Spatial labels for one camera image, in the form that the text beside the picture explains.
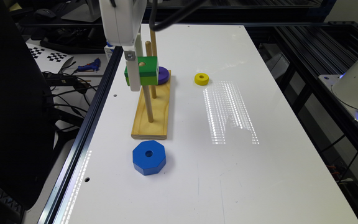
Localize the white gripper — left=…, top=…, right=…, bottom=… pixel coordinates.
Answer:
left=99, top=0, right=147, bottom=91

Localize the green square block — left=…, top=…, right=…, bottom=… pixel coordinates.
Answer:
left=137, top=56, right=159, bottom=86

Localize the blue octagon block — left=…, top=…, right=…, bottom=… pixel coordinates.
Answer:
left=132, top=140, right=166, bottom=175

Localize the middle wooden peg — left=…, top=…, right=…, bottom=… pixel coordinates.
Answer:
left=145, top=41, right=157, bottom=99

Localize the wooden peg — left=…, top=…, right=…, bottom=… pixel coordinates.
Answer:
left=137, top=62, right=155, bottom=123
left=145, top=41, right=157, bottom=99
left=150, top=29, right=158, bottom=56

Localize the rear wooden peg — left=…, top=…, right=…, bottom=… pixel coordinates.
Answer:
left=150, top=29, right=158, bottom=56

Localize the white lotion bottle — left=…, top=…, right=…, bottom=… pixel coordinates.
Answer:
left=104, top=42, right=115, bottom=61

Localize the front wooden peg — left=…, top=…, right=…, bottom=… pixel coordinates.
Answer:
left=137, top=62, right=155, bottom=123

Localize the blue glue gun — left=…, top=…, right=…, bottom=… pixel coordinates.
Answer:
left=77, top=58, right=101, bottom=72

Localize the monitor stand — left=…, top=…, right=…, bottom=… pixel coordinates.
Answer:
left=61, top=0, right=101, bottom=22

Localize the wooden peg base board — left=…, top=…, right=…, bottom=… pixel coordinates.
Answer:
left=131, top=70, right=171, bottom=140

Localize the checkerboard calibration sheet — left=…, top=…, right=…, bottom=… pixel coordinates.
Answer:
left=27, top=43, right=73, bottom=73

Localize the black computer mouse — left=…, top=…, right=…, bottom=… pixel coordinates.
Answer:
left=34, top=9, right=56, bottom=21

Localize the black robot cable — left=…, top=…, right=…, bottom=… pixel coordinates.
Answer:
left=149, top=0, right=209, bottom=32

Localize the purple ring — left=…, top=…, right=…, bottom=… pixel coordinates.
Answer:
left=157, top=66, right=170, bottom=86

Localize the yellow ring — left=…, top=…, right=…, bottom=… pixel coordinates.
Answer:
left=194, top=72, right=210, bottom=86

